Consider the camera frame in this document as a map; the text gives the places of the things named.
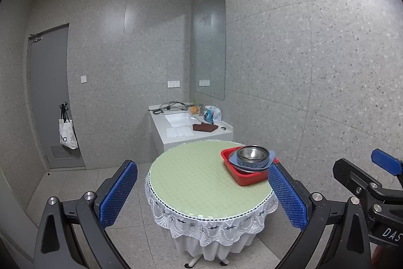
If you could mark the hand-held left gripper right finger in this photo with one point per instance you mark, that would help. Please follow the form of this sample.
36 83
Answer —
288 196

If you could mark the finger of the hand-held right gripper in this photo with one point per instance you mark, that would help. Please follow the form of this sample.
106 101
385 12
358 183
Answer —
385 160
349 173

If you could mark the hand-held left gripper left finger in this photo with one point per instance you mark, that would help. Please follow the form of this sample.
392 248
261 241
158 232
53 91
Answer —
118 193

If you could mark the red plastic basin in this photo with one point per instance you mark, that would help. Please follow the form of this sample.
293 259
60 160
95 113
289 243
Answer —
248 180

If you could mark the medium steel bowl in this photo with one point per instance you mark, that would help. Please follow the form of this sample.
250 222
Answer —
252 158

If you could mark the blue plastic bowl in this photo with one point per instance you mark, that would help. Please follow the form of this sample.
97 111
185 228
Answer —
233 158

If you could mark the white sink counter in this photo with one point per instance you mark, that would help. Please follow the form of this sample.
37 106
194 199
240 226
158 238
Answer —
159 130

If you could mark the green checked table mat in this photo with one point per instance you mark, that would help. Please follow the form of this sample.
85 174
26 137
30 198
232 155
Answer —
192 174

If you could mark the white tote bag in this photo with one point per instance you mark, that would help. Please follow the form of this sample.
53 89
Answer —
67 135

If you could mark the round table with lace cloth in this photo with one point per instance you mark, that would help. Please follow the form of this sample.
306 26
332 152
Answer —
204 231

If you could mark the white table base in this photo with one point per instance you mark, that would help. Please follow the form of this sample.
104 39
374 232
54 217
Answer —
193 261

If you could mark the brown cloth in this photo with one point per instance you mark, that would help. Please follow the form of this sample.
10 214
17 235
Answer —
204 127

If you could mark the small orange item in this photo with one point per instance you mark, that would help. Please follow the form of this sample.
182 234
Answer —
194 110

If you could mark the grey door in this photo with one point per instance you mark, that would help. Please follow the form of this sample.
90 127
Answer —
50 92

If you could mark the metal door closer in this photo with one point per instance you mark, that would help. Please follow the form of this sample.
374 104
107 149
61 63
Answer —
36 37

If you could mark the white wall socket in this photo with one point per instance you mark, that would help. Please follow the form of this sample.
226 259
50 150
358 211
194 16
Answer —
173 84

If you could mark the wall mirror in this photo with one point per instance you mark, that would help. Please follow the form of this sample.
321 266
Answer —
209 45

